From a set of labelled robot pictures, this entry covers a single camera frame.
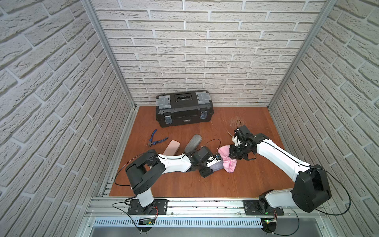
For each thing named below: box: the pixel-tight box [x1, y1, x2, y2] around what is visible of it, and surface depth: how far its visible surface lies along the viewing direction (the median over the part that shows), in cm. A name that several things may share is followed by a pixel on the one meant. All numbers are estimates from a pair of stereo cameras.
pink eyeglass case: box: [162, 139, 181, 156], surface depth 96 cm
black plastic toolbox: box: [155, 89, 215, 128], surface depth 101 cm
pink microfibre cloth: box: [218, 144, 237, 173], surface depth 83 cm
